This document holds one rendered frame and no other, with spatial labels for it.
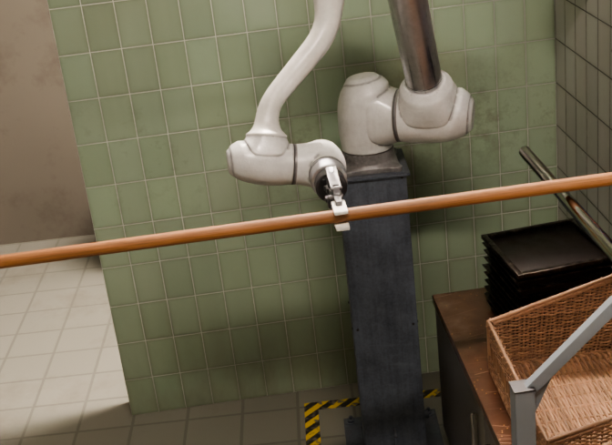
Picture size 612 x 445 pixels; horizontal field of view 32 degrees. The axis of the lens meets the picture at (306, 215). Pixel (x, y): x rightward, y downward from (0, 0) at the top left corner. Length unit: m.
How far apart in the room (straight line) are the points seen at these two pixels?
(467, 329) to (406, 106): 0.66
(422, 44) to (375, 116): 0.30
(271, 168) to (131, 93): 1.02
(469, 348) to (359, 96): 0.77
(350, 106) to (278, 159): 0.53
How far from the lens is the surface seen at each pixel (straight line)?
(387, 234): 3.14
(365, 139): 3.05
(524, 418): 2.15
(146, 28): 3.42
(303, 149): 2.58
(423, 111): 2.94
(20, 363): 4.50
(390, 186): 3.08
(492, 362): 2.83
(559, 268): 2.89
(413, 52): 2.83
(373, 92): 3.02
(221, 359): 3.86
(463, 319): 3.13
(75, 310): 4.82
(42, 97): 5.37
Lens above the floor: 2.11
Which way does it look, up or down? 23 degrees down
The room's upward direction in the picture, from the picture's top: 7 degrees counter-clockwise
